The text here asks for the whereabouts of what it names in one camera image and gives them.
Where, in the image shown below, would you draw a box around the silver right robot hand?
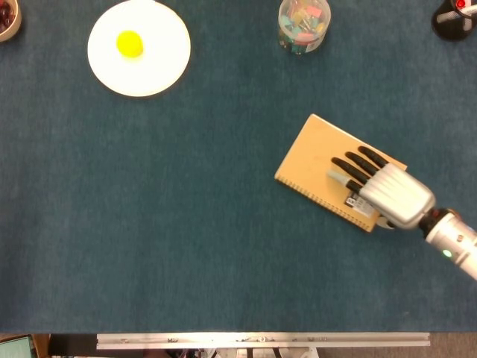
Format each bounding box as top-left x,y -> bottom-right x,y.
326,145 -> 436,230

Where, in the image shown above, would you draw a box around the tan spiral notebook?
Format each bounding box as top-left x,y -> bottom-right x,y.
274,113 -> 408,233

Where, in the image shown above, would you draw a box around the black mesh pen holder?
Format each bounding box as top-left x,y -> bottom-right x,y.
431,0 -> 477,42

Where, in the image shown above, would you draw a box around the clear jar of binder clips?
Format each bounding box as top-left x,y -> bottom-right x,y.
277,0 -> 332,56

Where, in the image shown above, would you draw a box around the white marker with red cap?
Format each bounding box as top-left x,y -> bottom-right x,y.
455,0 -> 475,33

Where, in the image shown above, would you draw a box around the blue table cloth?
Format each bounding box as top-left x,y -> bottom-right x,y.
0,0 -> 477,334

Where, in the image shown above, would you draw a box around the white round plate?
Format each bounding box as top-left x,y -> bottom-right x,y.
86,0 -> 192,98

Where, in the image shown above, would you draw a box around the yellow ball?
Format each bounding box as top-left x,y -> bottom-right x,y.
116,30 -> 145,59

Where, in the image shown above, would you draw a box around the beige bowl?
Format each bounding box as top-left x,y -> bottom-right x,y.
0,0 -> 22,43

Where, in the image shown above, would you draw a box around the dark red cherries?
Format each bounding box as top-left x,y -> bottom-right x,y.
0,1 -> 15,33

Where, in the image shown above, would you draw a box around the aluminium rail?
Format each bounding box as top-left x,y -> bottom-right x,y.
95,331 -> 432,351

